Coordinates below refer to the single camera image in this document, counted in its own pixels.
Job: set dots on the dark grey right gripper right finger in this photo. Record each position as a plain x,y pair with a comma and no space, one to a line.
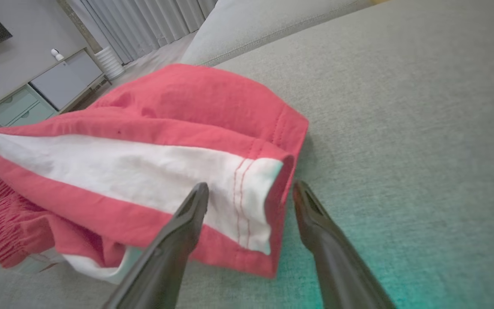
332,257

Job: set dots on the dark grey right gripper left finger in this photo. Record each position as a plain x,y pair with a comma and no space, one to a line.
174,249

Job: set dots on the red shorts with white stripes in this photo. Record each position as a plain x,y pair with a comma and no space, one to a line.
144,171

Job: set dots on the mint green cabinet drawer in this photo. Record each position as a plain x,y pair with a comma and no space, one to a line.
13,105
37,115

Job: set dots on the white ribbed floor appliance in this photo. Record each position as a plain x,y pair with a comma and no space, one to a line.
109,62

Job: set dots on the long low tv cabinet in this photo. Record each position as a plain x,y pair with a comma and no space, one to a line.
58,86

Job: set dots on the grey cabinet door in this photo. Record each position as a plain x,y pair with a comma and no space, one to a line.
64,79

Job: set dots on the grey pleated curtain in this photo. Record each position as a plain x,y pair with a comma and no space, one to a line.
144,21

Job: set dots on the small white security camera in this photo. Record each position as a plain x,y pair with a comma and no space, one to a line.
56,54

